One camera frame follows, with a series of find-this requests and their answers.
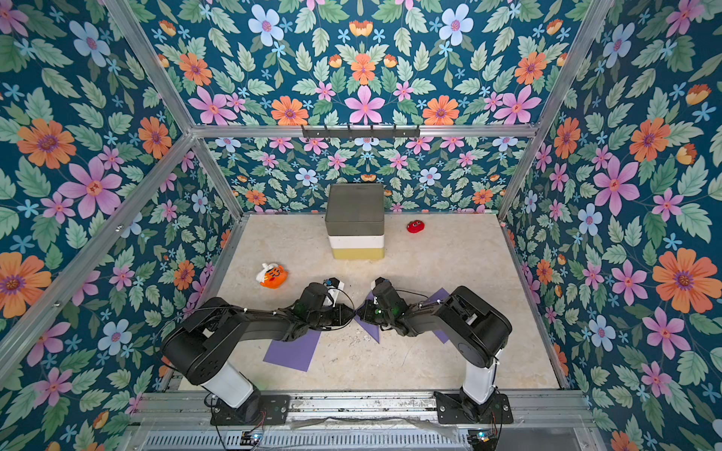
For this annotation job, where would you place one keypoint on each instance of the grey wall hook rail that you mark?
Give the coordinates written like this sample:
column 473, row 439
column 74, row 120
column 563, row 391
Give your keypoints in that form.
column 349, row 132

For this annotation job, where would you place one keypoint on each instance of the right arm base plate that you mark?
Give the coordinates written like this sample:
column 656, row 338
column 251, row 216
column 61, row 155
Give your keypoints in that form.
column 459, row 408

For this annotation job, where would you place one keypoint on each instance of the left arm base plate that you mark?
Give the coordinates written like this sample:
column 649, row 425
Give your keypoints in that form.
column 269, row 410

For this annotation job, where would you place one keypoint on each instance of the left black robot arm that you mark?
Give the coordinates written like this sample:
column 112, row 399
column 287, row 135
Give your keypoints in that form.
column 200, row 347

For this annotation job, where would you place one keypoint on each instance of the small red toy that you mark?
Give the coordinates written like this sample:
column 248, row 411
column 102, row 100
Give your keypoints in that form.
column 415, row 226

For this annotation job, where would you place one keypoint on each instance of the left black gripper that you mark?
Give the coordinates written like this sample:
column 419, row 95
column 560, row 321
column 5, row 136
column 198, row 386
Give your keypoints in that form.
column 340, row 319

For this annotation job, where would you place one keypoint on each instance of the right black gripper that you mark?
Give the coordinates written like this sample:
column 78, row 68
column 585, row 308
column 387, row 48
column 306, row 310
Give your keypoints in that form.
column 371, row 310

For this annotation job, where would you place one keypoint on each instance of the purple paper square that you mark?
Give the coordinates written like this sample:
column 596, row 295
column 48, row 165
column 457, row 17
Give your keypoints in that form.
column 297, row 354
column 371, row 329
column 436, row 298

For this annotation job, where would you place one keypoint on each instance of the white ventilation grille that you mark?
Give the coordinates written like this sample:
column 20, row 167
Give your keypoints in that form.
column 306, row 440

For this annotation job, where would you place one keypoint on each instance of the grey white yellow stacked box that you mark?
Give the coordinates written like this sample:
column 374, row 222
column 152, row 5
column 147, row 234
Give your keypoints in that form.
column 355, row 221

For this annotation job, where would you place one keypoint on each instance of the orange tiger plush toy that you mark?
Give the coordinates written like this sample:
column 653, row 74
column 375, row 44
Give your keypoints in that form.
column 272, row 276

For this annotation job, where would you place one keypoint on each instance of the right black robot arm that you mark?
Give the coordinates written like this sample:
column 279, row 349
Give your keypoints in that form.
column 477, row 330

